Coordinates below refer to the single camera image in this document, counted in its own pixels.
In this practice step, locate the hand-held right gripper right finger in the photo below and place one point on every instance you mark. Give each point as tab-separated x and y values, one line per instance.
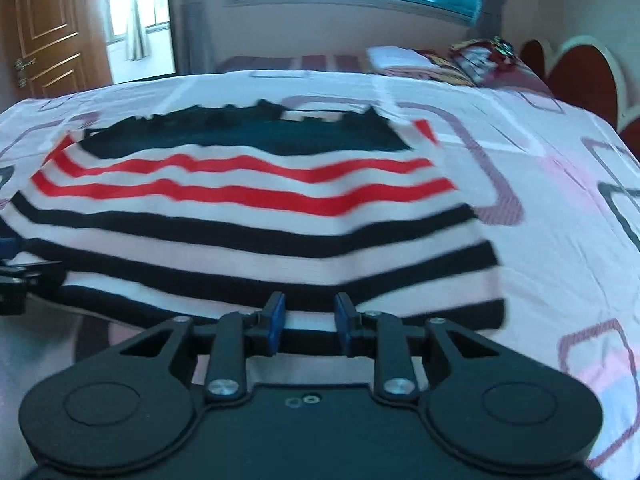
344	325

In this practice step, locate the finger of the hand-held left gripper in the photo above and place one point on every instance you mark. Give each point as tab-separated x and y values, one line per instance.
7	248
25	272

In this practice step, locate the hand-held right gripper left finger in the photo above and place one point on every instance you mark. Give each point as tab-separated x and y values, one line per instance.
275	325

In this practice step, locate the striped knitted sweater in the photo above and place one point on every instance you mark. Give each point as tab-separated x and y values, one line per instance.
250	210

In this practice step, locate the brown wooden door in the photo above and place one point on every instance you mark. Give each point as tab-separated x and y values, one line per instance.
50	20

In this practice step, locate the bed with patterned sheet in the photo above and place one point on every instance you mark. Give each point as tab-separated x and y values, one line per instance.
550	210

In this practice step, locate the white sheer curtain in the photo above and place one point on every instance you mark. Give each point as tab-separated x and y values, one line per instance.
136	10

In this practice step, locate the folded white cloth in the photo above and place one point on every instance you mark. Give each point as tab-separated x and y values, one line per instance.
397	57

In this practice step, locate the plaid pillow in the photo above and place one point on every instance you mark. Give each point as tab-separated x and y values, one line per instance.
480	60

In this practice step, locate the dark red striped pillow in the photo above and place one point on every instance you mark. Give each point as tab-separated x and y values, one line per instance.
520	80

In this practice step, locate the red and white headboard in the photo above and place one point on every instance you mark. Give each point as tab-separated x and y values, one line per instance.
585	80

